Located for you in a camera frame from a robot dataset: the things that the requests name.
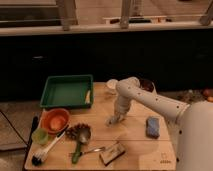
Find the wooden block brush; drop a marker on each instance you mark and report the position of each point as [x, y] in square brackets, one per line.
[111, 153]

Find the green plastic tray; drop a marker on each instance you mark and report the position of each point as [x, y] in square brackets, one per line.
[67, 91]

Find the dark round bowl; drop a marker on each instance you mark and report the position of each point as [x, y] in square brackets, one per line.
[147, 85]

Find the brown pine cone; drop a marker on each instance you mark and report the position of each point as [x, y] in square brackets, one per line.
[73, 131]

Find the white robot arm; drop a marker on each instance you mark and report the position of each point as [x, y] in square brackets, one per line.
[195, 141]

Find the white black dish brush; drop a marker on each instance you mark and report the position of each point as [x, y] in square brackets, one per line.
[41, 154]

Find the blue sponge towel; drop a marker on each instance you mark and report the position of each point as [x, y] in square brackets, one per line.
[152, 127]

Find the yellow item in tray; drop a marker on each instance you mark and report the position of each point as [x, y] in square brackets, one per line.
[87, 97]

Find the small green cup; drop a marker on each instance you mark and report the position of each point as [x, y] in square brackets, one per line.
[40, 136]

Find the white small cup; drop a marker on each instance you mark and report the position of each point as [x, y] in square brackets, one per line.
[111, 86]

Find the metal spoon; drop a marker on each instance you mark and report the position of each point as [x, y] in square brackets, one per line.
[93, 150]

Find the orange bowl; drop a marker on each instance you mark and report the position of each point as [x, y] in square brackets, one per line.
[55, 120]

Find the green handled metal ladle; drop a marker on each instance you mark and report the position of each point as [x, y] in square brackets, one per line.
[80, 143]

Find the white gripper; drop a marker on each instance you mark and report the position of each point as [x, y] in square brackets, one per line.
[114, 120]

